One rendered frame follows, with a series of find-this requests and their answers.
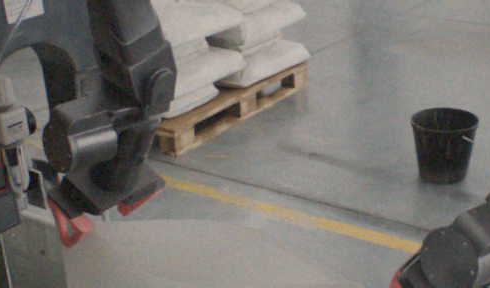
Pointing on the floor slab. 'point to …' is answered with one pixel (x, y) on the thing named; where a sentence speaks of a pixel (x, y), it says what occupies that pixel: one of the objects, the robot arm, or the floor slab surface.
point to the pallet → (181, 136)
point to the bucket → (444, 143)
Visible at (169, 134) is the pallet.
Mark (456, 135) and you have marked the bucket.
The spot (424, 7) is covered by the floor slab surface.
